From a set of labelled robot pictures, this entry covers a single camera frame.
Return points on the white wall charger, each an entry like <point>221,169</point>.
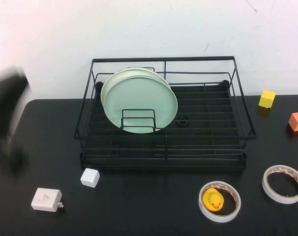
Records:
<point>44,199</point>

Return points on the cream plate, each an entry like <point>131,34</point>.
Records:
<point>114,78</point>

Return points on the white cube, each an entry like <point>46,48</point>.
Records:
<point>90,178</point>

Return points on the orange cube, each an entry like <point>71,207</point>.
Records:
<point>297,123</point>

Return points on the white tape roll around duck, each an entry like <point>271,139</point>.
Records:
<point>219,218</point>

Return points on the empty white tape roll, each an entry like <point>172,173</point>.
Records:
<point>281,199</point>

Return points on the pale green plate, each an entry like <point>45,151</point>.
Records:
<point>139,98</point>

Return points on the yellow cube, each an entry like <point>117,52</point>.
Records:
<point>267,99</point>

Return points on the yellow rubber duck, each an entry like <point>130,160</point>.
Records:
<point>213,199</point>

